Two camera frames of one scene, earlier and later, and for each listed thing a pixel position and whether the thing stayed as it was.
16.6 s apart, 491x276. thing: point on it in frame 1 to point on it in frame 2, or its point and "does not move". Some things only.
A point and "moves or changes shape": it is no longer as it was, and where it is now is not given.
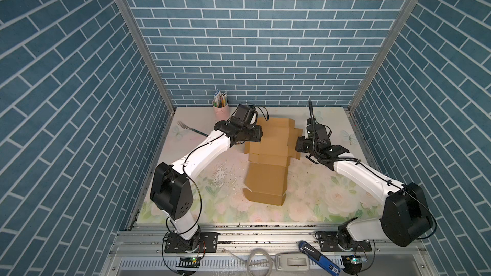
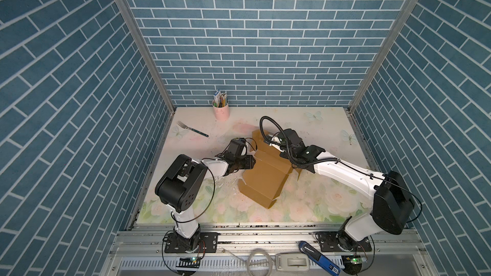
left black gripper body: x=253 y=133 to x=243 y=162
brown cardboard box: x=267 y=177 moves or changes shape
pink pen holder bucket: x=221 y=114 does not move
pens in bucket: x=220 y=99 does not move
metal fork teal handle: x=185 y=126 does not move
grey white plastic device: x=292 y=262 does not move
